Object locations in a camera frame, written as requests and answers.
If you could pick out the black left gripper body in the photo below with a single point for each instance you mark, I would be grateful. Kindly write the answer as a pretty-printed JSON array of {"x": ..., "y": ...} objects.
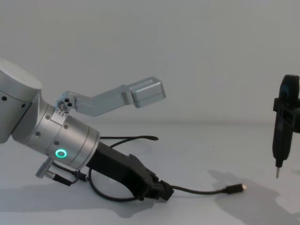
[{"x": 117, "y": 167}]

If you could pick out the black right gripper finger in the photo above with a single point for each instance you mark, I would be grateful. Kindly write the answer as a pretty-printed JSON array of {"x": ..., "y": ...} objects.
[{"x": 289, "y": 110}]

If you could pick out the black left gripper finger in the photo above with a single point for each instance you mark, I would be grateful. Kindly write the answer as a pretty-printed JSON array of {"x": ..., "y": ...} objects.
[
  {"x": 155, "y": 194},
  {"x": 161, "y": 186}
]

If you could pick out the black electric screwdriver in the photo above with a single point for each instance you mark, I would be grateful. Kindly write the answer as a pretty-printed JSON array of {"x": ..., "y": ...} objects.
[{"x": 282, "y": 145}]

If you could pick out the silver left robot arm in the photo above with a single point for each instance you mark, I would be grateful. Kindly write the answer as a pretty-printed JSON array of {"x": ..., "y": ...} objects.
[{"x": 58, "y": 133}]

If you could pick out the white table cloth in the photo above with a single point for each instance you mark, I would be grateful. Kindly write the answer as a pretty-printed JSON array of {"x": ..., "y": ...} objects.
[{"x": 211, "y": 152}]

